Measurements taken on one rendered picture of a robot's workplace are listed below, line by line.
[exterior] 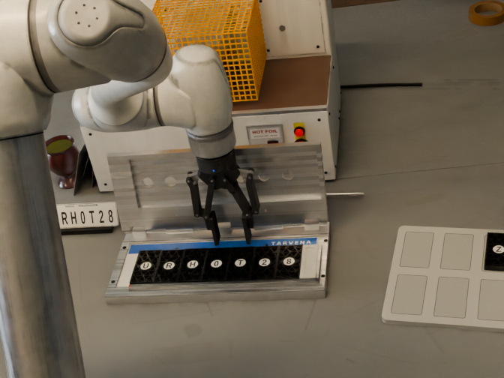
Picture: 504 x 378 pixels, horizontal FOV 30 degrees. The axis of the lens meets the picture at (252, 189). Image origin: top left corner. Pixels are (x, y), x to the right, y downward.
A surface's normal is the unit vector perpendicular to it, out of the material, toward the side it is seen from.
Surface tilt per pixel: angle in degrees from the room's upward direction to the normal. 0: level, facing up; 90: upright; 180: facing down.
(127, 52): 109
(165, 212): 79
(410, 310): 0
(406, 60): 0
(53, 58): 85
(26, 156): 70
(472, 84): 0
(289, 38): 90
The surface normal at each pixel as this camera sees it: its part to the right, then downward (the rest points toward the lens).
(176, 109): -0.17, 0.58
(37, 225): 0.62, 0.00
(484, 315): -0.15, -0.79
